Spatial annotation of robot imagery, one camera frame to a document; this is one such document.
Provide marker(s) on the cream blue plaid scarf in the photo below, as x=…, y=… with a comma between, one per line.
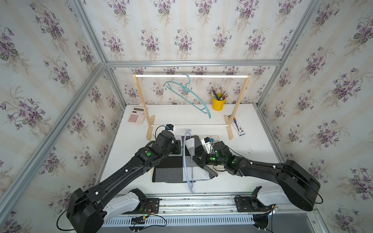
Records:
x=215, y=138

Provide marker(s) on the wooden clothes rack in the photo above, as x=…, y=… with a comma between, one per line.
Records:
x=228, y=120

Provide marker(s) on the pencils in cup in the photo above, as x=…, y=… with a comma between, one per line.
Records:
x=219, y=94

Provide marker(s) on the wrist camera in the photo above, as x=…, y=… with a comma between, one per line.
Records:
x=207, y=144
x=169, y=128

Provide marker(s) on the light blue clothes hanger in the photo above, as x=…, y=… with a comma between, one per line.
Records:
x=187, y=165

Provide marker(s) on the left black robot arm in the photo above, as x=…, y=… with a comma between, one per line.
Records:
x=89, y=209

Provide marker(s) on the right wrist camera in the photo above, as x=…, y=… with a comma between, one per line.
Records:
x=207, y=144

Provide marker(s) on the pink calculator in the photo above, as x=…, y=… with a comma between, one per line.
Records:
x=137, y=116

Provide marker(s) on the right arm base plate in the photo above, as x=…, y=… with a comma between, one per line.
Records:
x=249, y=204

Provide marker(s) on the black white checkered scarf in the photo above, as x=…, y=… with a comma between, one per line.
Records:
x=171, y=171

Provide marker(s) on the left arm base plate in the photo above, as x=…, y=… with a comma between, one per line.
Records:
x=146, y=205

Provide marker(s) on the blue white pencil box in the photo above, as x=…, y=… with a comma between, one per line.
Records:
x=238, y=127

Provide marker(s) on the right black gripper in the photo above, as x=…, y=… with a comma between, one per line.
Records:
x=202, y=161

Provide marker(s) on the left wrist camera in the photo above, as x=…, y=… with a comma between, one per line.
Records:
x=169, y=128

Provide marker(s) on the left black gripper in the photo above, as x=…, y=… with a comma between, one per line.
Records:
x=178, y=147

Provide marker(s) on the yellow pencil cup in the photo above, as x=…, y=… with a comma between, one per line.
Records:
x=217, y=104

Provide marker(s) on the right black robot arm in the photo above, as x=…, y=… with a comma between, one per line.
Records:
x=298, y=185

